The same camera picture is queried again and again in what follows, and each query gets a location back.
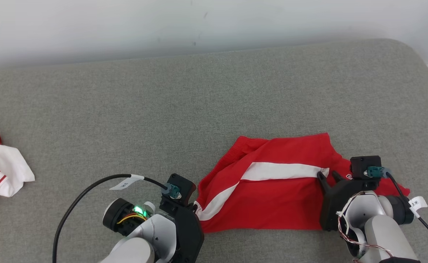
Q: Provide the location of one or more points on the red white basketball jersey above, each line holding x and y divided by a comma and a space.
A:
6, 164

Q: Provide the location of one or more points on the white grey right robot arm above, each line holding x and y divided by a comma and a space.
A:
385, 233

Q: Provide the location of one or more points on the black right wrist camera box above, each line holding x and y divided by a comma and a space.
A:
359, 166

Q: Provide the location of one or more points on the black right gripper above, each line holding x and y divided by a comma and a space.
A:
336, 197

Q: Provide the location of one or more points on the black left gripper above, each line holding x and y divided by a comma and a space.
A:
188, 237

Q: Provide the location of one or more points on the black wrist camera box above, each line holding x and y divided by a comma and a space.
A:
182, 184
359, 166

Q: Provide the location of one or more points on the red shorts with white stripe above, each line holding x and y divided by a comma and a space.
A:
272, 204

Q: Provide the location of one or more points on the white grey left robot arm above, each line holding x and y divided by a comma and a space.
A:
155, 233

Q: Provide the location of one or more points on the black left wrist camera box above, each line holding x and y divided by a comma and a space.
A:
182, 184

